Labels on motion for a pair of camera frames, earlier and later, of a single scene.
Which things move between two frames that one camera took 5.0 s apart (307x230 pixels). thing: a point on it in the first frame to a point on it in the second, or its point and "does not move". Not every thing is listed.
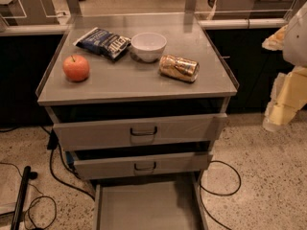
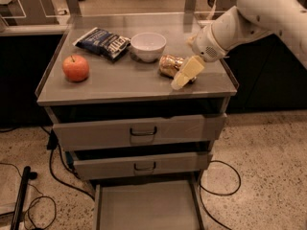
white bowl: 148,46 does not move
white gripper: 296,42 to 204,47
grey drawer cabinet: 139,101 does not move
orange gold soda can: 178,68 does not move
